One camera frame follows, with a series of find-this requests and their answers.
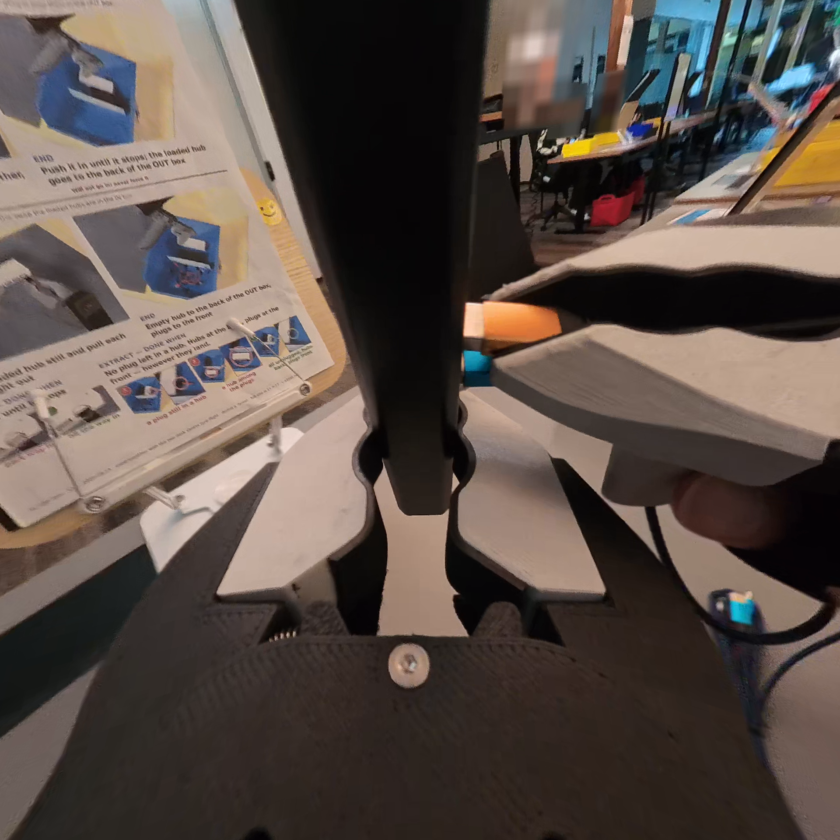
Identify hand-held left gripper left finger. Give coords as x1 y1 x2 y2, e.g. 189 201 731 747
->
215 403 388 602

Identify white metal base plate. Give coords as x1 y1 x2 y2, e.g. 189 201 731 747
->
140 427 306 572

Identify printed instruction sheet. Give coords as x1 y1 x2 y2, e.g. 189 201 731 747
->
0 0 332 529

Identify red plastic basket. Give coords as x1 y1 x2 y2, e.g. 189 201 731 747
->
591 192 647 227

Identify wooden display board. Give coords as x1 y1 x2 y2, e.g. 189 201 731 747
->
0 167 349 549

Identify blue braided usb cable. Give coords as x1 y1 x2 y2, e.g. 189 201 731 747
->
461 350 840 762

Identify yellow plastic bin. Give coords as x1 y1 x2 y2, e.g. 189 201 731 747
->
561 131 621 158

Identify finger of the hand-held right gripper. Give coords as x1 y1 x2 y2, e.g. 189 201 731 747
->
489 222 840 330
491 323 840 505

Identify person's right hand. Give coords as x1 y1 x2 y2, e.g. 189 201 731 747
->
672 471 798 549

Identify gold plug black usb cable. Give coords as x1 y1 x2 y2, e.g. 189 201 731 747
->
462 298 837 645

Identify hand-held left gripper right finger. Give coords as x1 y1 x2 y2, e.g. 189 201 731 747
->
446 392 609 601

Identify black usb hub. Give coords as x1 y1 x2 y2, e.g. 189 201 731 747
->
233 0 490 516

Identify background work table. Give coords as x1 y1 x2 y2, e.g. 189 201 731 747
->
545 108 723 234

